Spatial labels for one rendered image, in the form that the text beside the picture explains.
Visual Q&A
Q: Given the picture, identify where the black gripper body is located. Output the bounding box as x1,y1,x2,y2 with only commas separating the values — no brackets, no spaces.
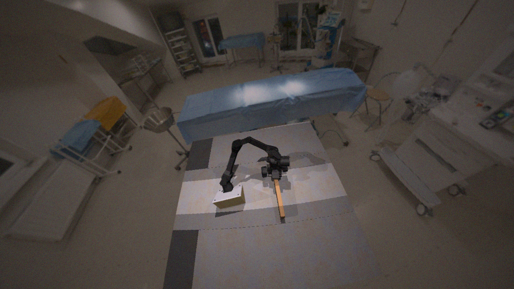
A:
261,165,288,175

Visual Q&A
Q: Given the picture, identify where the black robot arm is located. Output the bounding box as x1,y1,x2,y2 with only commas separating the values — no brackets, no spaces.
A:
220,136,290,193

